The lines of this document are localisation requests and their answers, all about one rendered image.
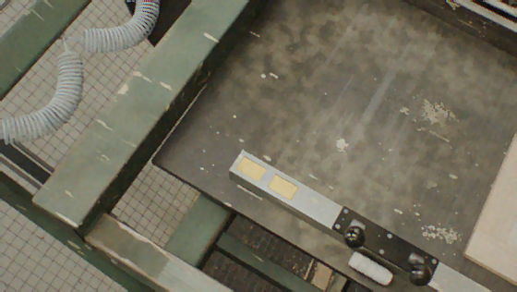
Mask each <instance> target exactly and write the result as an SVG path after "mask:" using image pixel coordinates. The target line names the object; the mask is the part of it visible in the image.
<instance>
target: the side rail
mask: <svg viewBox="0 0 517 292"><path fill-rule="evenodd" d="M84 238H85V240H87V241H89V243H90V244H92V245H93V246H95V248H94V251H95V252H96V253H98V254H100V256H102V257H103V258H105V259H106V260H108V261H109V262H111V263H112V264H115V265H117V267H119V268H121V269H122V270H123V271H126V272H128V273H129V274H130V275H132V276H135V277H136V278H137V279H138V280H140V281H141V282H142V283H145V284H146V285H147V286H149V287H151V288H152V289H155V290H156V291H158V292H235V291H233V290H231V288H229V287H227V286H225V285H223V284H221V283H220V282H219V281H217V280H216V279H214V278H212V277H210V276H208V275H207V274H206V273H203V272H202V271H201V270H199V269H198V268H196V267H195V266H192V265H191V264H189V263H188V262H186V261H183V260H182V259H181V258H179V257H177V256H176V255H175V254H173V253H171V252H170V251H169V250H167V249H165V248H163V247H161V246H160V245H158V244H157V243H156V242H152V241H151V240H150V239H148V238H147V237H146V236H142V235H141V234H140V233H139V232H138V231H136V230H135V229H132V228H131V227H129V226H128V225H126V224H123V223H122V222H121V221H119V220H117V219H116V218H115V217H112V216H111V215H110V214H109V213H107V212H103V215H102V217H101V218H100V219H99V221H98V222H97V223H96V225H95V226H94V227H93V228H92V229H91V231H90V232H89V234H88V235H87V236H85V237H84Z"/></svg>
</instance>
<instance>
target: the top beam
mask: <svg viewBox="0 0 517 292"><path fill-rule="evenodd" d="M267 2H268V0H194V1H193V2H191V3H190V5H189V7H188V8H187V9H186V10H185V11H184V13H183V14H182V15H181V16H180V18H179V19H177V20H176V23H175V24H174V25H173V26H172V27H171V29H170V30H169V31H167V32H166V34H165V35H164V37H162V39H161V40H160V41H159V43H158V44H157V45H156V46H155V48H154V49H152V52H151V53H150V54H149V55H148V56H147V57H146V59H145V61H143V62H142V63H141V65H140V67H139V68H138V69H137V70H136V71H135V72H134V74H133V75H132V76H131V78H130V79H129V80H128V81H127V83H126V84H125V85H124V86H123V87H122V89H121V91H119V92H118V93H117V94H116V96H115V97H114V98H113V100H112V101H111V102H110V103H109V104H108V105H107V106H106V108H105V109H104V110H103V112H102V113H101V114H100V115H99V117H98V118H97V119H96V121H94V122H93V125H92V126H91V127H90V128H89V129H88V131H87V132H86V133H85V134H84V135H83V136H82V137H81V140H79V141H78V143H77V144H76V146H75V147H74V148H73V149H72V150H71V152H70V153H69V154H68V156H67V157H65V160H64V161H63V162H62V163H61V164H60V165H59V166H58V168H57V169H55V170H54V173H53V174H52V175H51V176H50V177H49V178H48V181H46V182H45V183H44V184H43V187H41V189H40V190H39V191H38V192H37V194H36V195H35V196H34V197H33V198H32V202H33V204H32V205H33V206H34V207H35V208H36V209H37V210H38V211H39V212H40V213H41V215H43V217H44V218H45V219H47V220H48V221H49V222H52V223H53V224H54V225H56V226H58V227H60V228H61V229H63V230H65V231H66V232H67V233H68V234H70V235H71V236H73V237H75V238H76V239H77V240H80V241H82V242H83V243H85V242H89V241H87V240H85V238H84V237H85V235H84V234H85V233H86V231H87V230H88V228H89V227H90V225H91V224H92V223H93V221H94V219H95V218H96V217H98V215H99V213H100V212H104V210H105V211H107V212H108V213H109V214H110V212H111V211H112V210H113V209H114V207H115V206H116V204H117V203H118V202H119V201H120V200H121V199H122V197H123V195H124V194H125V193H126V192H127V189H128V188H129V187H130V186H131V185H132V183H133V181H134V180H135V179H136V178H137V176H139V173H140V172H141V170H142V169H143V168H144V167H145V164H147V163H148V161H149V160H150V158H151V157H152V155H153V154H154V153H155V152H157V149H158V148H159V146H160V145H162V142H163V140H164V139H166V137H167V136H168V135H169V133H170V132H171V130H172V129H173V128H174V125H175V124H176V123H177V121H178V120H180V118H181V116H182V115H183V114H184V113H185V111H186V110H187V108H188V107H189V106H190V105H191V103H193V100H194V99H195V98H196V96H198V94H199V92H200V90H202V89H203V87H204V86H205V85H206V83H207V82H208V80H209V79H210V78H211V76H212V74H213V73H214V72H215V71H216V70H217V68H218V66H219V65H220V64H221V63H222V61H223V60H224V58H225V57H226V56H227V55H228V54H229V53H230V52H231V49H232V48H233V47H234V46H235V44H236V42H237V41H238V40H239V39H240V37H241V36H242V35H243V33H244V31H245V30H246V29H247V28H248V27H249V24H251V22H252V21H253V20H254V18H255V17H256V15H257V14H258V12H260V10H261V9H262V7H263V6H265V4H266V3H267Z"/></svg>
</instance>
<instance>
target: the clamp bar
mask: <svg viewBox="0 0 517 292"><path fill-rule="evenodd" d="M404 1H405V2H407V3H409V4H412V5H414V6H417V7H418V8H420V9H423V10H425V11H426V12H428V13H429V14H431V15H433V16H436V17H438V18H440V19H442V20H444V21H446V22H449V23H450V24H452V25H453V26H455V27H457V28H460V29H462V30H464V31H466V32H468V33H469V34H473V35H474V36H475V37H477V38H479V39H481V40H482V41H486V42H487V43H490V44H492V45H493V46H497V47H498V48H499V49H501V50H503V51H504V52H506V53H510V54H512V55H514V56H516V57H517V9H516V8H514V7H511V6H508V5H507V4H505V3H502V2H500V1H498V0H404Z"/></svg>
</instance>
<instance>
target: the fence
mask: <svg viewBox="0 0 517 292"><path fill-rule="evenodd" d="M243 157H246V158H248V160H250V161H252V162H254V163H255V164H259V165H261V167H263V168H265V169H266V172H265V173H264V175H263V176H262V177H261V180H260V181H259V182H258V181H256V180H255V179H254V178H252V177H250V176H247V175H245V174H243V172H241V171H239V170H237V169H236V168H237V167H238V165H239V164H240V163H241V162H242V160H243ZM274 176H279V177H281V178H283V179H284V180H286V181H287V182H290V183H292V184H293V185H295V186H296V187H298V190H297V192H296V193H295V195H294V196H293V199H292V200H291V201H290V200H288V199H286V197H284V196H283V195H281V194H279V193H277V192H275V191H274V190H273V189H269V188H268V185H269V184H270V183H271V181H272V180H273V177H274ZM229 177H230V178H231V179H232V180H233V181H235V182H237V183H239V184H241V185H243V187H245V188H247V189H250V190H252V191H253V192H255V193H256V194H258V195H260V196H261V197H263V198H264V199H266V200H268V201H271V202H273V204H275V205H277V206H279V207H281V208H283V209H284V210H286V211H287V212H288V213H292V214H293V215H294V216H296V217H298V219H302V220H304V221H305V222H306V223H308V224H310V225H313V226H314V227H316V228H317V229H318V230H319V231H323V232H324V233H325V234H327V235H329V236H330V237H334V238H335V239H336V240H338V241H340V242H341V243H343V244H344V245H346V246H347V244H346V243H345V242H344V239H343V236H342V234H340V233H338V232H336V231H334V230H332V229H331V227H332V225H333V224H334V222H335V219H336V218H337V216H338V214H339V213H340V212H341V210H342V206H340V205H338V204H337V203H336V202H334V201H330V200H329V199H327V198H326V197H324V196H323V195H321V194H318V193H317V192H316V191H314V190H313V189H309V188H308V187H306V186H305V185H303V184H302V183H300V182H297V181H296V180H294V179H292V178H291V177H290V176H287V175H286V174H284V173H282V172H280V171H279V170H276V169H274V168H273V167H272V166H270V165H268V164H265V163H263V162H261V160H260V159H258V158H256V157H254V156H252V155H250V154H249V153H248V152H245V151H241V153H240V154H239V156H238V157H237V158H236V161H235V162H234V164H233V165H232V166H231V168H230V173H229ZM347 247H348V246H347ZM354 250H355V251H357V252H359V253H360V254H363V255H365V256H366V257H367V258H369V259H370V260H371V261H374V262H376V263H377V264H379V265H381V266H383V267H385V268H386V269H388V270H389V271H390V272H394V273H395V274H397V275H399V276H400V277H402V278H404V279H405V280H406V281H408V282H410V283H412V282H411V281H410V279H409V277H408V273H407V272H406V271H404V270H402V269H401V268H399V267H398V266H396V265H393V264H392V263H390V262H389V261H387V260H383V258H381V257H380V256H378V254H374V253H372V252H371V251H370V250H368V249H365V248H363V247H362V248H360V249H354ZM418 287H419V288H422V289H424V290H425V291H426V292H491V291H490V290H488V289H486V288H485V287H483V286H481V285H479V284H478V283H476V282H475V281H472V280H470V279H469V278H467V277H466V276H464V275H461V274H459V273H458V272H456V271H455V270H452V269H451V268H449V267H448V266H447V265H445V264H442V263H441V262H440V263H439V264H438V266H437V269H436V272H435V273H434V275H433V277H432V279H431V281H430V282H429V283H428V284H427V285H425V286H418Z"/></svg>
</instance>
